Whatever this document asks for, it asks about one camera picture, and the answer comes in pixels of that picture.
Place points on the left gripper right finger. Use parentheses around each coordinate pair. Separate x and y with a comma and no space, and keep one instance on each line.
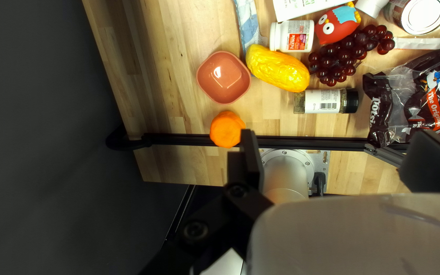
(434,164)

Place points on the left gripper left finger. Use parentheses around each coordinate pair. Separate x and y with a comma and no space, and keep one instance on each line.
(243,191)

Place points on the orange toy fruit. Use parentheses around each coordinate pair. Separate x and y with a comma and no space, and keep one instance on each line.
(223,130)

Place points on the salmon pink bowl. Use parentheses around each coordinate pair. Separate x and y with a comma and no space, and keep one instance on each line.
(223,78)

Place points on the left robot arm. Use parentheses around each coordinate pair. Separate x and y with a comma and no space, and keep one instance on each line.
(285,175)

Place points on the brown candy bag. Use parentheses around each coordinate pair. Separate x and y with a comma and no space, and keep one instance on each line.
(426,99)

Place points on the spice jar black cap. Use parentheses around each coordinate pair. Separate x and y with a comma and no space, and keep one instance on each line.
(323,101)

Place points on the white paper strip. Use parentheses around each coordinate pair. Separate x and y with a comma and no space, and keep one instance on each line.
(430,42)

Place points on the yellow bumpy toy fruit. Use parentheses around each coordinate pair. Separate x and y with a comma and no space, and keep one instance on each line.
(277,68)

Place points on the dark red toy grapes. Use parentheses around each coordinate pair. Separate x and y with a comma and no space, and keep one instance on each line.
(334,61)

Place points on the silver tin can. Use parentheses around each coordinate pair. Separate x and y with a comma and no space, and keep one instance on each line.
(422,15)

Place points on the white pill bottle red label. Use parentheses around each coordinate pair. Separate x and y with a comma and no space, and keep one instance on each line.
(292,36)

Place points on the blue and white packet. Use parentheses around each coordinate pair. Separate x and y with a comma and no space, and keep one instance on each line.
(248,26)

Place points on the red owl toy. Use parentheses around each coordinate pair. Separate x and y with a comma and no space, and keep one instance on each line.
(334,25)

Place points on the white tube green print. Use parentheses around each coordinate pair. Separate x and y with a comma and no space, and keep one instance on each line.
(304,7)

